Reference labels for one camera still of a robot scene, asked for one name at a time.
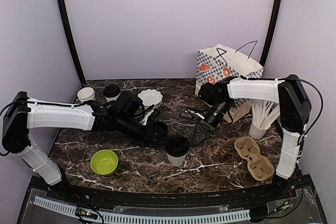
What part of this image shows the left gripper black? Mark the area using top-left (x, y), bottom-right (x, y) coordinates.
top-left (115, 114), bottom-right (167, 147)

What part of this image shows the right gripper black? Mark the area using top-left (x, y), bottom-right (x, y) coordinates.
top-left (191, 100), bottom-right (232, 147)

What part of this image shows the brown cardboard cup carrier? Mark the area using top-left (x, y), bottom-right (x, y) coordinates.
top-left (234, 136), bottom-right (275, 182)

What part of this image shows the patterned paper takeout bag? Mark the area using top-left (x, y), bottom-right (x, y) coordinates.
top-left (194, 40), bottom-right (264, 125)

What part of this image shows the white paper coffee cup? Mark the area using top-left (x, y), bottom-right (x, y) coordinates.
top-left (104, 93), bottom-right (121, 102)

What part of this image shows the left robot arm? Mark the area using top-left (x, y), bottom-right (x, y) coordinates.
top-left (1, 91), bottom-right (167, 201)

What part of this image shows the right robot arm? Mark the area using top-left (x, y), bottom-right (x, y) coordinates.
top-left (191, 74), bottom-right (312, 179)

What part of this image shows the stack of black lids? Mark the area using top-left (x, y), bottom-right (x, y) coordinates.
top-left (154, 121), bottom-right (168, 140)

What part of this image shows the white fluted ceramic bowl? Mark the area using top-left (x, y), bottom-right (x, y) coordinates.
top-left (138, 89), bottom-right (163, 109)

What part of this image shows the green bowl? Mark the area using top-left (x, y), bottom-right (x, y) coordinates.
top-left (90, 150), bottom-right (119, 176)

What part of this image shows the bundle of white wrapped straws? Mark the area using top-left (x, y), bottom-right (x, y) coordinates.
top-left (251, 100), bottom-right (280, 130)

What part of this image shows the stack of white paper cups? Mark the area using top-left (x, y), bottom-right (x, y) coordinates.
top-left (77, 87), bottom-right (96, 103)

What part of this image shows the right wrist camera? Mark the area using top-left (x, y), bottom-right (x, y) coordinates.
top-left (198, 83), bottom-right (214, 105)

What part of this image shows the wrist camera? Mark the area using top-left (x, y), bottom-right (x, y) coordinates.
top-left (109, 91), bottom-right (142, 118)
top-left (198, 83), bottom-right (214, 105)

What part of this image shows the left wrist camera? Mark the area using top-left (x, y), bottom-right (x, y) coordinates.
top-left (109, 91), bottom-right (142, 118)

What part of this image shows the white slotted cable duct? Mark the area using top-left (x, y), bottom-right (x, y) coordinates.
top-left (33, 196), bottom-right (250, 223)

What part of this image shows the black front rail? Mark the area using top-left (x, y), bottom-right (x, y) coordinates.
top-left (20, 174), bottom-right (316, 215)

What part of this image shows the right black corner post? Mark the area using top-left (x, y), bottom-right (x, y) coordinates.
top-left (259, 0), bottom-right (281, 67)

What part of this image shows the black corner post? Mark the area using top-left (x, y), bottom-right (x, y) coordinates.
top-left (57, 0), bottom-right (86, 85)
top-left (259, 0), bottom-right (281, 67)

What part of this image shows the left black corner post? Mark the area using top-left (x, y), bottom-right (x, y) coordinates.
top-left (57, 0), bottom-right (86, 85)

